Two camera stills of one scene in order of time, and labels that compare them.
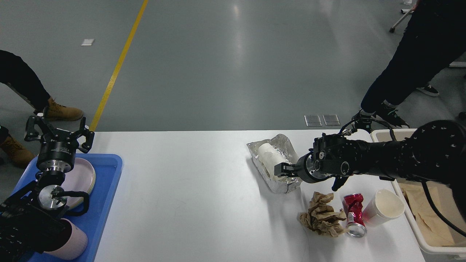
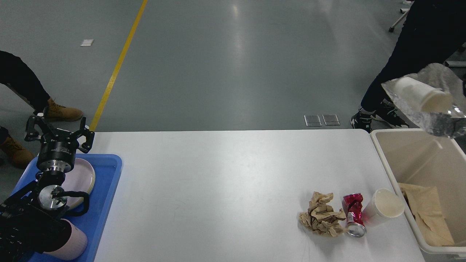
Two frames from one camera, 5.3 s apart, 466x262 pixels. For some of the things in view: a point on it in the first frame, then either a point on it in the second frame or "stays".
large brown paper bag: x=436 y=231 stays
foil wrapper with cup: x=265 y=153 to x=434 y=98
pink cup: x=75 y=246 stays
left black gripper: x=57 y=151 stays
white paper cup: x=269 y=155 to x=429 y=98
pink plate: x=81 y=177 stays
